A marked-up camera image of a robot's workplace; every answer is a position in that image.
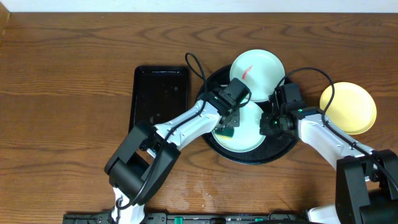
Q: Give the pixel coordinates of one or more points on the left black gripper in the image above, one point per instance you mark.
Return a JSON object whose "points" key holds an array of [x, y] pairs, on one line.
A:
{"points": [[231, 121]]}

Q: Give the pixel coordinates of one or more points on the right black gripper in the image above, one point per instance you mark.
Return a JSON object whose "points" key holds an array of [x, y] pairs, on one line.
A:
{"points": [[265, 129]]}

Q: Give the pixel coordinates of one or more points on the green yellow sponge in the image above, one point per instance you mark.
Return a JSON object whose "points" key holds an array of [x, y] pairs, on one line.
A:
{"points": [[224, 132]]}

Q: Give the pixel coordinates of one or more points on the light green plate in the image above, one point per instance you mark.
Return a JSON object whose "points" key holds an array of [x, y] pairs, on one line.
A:
{"points": [[246, 137]]}

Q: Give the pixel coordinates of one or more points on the yellow plate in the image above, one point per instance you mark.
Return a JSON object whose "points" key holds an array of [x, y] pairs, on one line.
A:
{"points": [[352, 109]]}

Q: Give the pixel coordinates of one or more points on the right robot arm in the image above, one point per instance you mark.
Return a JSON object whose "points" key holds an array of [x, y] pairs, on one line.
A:
{"points": [[366, 179]]}

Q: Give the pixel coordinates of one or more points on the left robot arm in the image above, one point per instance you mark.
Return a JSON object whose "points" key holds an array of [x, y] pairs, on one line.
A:
{"points": [[144, 159]]}

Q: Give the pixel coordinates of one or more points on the black rectangular tray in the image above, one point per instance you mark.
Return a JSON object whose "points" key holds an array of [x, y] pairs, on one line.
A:
{"points": [[160, 93]]}

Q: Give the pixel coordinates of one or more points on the light blue plate top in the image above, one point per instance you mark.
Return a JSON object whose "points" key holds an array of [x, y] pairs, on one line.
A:
{"points": [[260, 71]]}

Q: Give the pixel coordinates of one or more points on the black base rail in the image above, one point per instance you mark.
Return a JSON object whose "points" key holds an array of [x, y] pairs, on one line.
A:
{"points": [[163, 218]]}

